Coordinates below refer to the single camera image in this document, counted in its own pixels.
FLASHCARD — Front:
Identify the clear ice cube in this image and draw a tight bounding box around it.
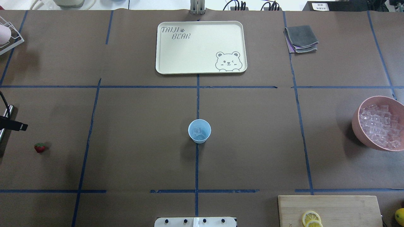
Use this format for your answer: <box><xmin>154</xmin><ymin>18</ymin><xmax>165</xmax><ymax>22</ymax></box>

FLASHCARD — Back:
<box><xmin>192</xmin><ymin>127</ymin><xmax>205</xmax><ymax>141</ymax></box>

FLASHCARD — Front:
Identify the red strawberry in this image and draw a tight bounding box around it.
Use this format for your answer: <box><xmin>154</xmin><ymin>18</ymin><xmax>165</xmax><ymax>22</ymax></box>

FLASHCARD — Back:
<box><xmin>34</xmin><ymin>143</ymin><xmax>46</xmax><ymax>153</ymax></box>

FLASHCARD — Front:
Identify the whole yellow lemon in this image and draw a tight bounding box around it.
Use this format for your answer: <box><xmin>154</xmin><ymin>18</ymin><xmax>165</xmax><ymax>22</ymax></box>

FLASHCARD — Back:
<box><xmin>394</xmin><ymin>208</ymin><xmax>404</xmax><ymax>227</ymax></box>

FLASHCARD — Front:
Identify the light blue paper cup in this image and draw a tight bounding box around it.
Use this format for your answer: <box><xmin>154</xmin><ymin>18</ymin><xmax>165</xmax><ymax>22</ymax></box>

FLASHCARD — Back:
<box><xmin>188</xmin><ymin>119</ymin><xmax>211</xmax><ymax>144</ymax></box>

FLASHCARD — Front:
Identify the aluminium frame post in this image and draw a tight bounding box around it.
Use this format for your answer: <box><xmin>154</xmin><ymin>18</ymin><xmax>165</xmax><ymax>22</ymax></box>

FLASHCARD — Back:
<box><xmin>190</xmin><ymin>0</ymin><xmax>206</xmax><ymax>15</ymax></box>

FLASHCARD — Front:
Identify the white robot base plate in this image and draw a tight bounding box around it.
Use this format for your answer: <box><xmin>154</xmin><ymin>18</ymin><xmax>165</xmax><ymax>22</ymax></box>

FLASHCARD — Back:
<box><xmin>154</xmin><ymin>217</ymin><xmax>238</xmax><ymax>227</ymax></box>

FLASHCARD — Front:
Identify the grey folded cloth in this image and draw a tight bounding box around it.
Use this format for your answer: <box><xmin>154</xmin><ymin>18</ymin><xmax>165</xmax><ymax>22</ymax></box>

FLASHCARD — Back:
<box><xmin>284</xmin><ymin>25</ymin><xmax>319</xmax><ymax>53</ymax></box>

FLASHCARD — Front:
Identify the pink bowl of ice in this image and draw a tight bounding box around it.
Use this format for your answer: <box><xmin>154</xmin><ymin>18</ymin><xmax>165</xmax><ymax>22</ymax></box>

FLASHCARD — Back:
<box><xmin>352</xmin><ymin>96</ymin><xmax>404</xmax><ymax>151</ymax></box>

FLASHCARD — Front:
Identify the lemon slice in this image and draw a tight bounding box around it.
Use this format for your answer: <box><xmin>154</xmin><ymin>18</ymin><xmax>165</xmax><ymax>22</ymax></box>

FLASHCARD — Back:
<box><xmin>305</xmin><ymin>219</ymin><xmax>323</xmax><ymax>227</ymax></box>
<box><xmin>301</xmin><ymin>210</ymin><xmax>322</xmax><ymax>227</ymax></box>

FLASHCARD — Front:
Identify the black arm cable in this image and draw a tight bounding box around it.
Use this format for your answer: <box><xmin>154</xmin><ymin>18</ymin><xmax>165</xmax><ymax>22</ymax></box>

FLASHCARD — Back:
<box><xmin>0</xmin><ymin>91</ymin><xmax>10</xmax><ymax>118</ymax></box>

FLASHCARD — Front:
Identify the cream bear serving tray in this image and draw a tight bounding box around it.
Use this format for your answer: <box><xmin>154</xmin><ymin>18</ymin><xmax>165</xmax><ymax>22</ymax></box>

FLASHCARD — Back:
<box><xmin>155</xmin><ymin>21</ymin><xmax>248</xmax><ymax>75</ymax></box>

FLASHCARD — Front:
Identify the wooden cutting board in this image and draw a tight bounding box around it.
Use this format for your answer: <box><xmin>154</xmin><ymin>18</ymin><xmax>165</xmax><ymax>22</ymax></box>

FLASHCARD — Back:
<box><xmin>277</xmin><ymin>195</ymin><xmax>383</xmax><ymax>227</ymax></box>

